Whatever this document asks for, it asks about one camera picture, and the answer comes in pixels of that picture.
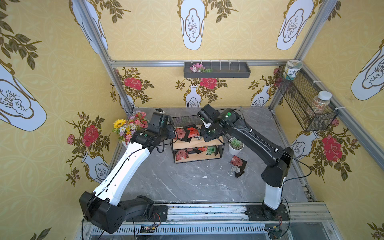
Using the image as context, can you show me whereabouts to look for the black red tea bag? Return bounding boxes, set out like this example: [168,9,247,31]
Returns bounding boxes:
[186,126,201,142]

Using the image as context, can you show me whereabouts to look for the black wire two-tier shelf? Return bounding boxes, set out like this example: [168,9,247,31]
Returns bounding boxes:
[171,115,226,164]

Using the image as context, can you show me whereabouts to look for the red earl grey tea bag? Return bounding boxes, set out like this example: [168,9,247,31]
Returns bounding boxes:
[230,156,248,170]

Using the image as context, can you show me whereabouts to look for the silver black tea bag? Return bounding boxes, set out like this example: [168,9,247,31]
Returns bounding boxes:
[231,166,245,179]

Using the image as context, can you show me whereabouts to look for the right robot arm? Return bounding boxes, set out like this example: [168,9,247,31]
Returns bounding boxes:
[198,104,298,219]

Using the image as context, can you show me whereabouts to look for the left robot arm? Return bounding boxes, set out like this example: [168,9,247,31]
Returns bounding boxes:
[79,109,176,234]

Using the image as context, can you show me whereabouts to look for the green tea bag lower shelf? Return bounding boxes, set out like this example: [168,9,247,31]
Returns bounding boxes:
[206,146,219,156]

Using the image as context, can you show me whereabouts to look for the red tea bag lower shelf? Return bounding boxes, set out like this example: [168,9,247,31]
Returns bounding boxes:
[175,150,189,163]

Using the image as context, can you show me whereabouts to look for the small succulent white pot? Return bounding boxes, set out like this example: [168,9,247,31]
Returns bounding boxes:
[229,138,244,156]

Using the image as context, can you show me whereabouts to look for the flower bouquet white fence planter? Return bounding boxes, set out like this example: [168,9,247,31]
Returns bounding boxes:
[113,112,148,144]

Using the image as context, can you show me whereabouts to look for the pink flowers in tray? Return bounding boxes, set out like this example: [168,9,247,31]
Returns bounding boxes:
[190,63,213,73]

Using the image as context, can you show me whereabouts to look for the green label jar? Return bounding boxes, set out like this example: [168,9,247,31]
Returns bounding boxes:
[282,60,303,80]

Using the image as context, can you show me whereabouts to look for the small circuit board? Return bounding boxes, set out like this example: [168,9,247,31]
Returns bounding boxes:
[140,225,156,234]

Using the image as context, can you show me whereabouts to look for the glass jar white lid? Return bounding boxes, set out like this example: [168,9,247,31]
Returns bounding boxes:
[311,91,333,115]

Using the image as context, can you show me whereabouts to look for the dark wall tray shelf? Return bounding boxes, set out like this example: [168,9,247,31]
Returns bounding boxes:
[184,61,251,79]

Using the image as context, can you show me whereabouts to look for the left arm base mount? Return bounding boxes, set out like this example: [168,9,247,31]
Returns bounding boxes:
[133,205,168,223]

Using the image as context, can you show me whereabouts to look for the aluminium rail front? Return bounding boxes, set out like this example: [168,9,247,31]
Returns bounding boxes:
[154,202,334,226]

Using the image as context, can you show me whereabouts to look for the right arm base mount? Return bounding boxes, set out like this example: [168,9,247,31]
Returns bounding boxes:
[245,203,290,221]

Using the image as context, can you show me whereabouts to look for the black wire wall basket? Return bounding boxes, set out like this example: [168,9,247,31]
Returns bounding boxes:
[275,66,339,132]

